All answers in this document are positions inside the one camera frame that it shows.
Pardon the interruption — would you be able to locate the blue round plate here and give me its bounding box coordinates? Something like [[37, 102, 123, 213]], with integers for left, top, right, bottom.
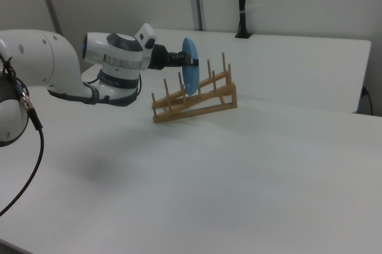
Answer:
[[181, 37, 201, 97]]

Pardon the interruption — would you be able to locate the black cable at table edge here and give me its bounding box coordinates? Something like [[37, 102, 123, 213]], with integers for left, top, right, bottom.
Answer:
[[361, 85, 374, 115]]

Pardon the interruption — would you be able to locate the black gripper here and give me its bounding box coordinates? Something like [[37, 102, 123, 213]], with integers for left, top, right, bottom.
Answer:
[[152, 44, 200, 71]]

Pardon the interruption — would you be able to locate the black pole with base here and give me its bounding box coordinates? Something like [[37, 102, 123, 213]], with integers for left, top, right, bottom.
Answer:
[[235, 0, 254, 39]]

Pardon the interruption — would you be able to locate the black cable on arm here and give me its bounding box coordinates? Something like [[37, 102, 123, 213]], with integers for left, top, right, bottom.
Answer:
[[0, 53, 46, 216]]

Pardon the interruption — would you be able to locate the wooden plate rack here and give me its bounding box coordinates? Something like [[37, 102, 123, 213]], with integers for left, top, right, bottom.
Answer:
[[150, 52, 238, 124]]

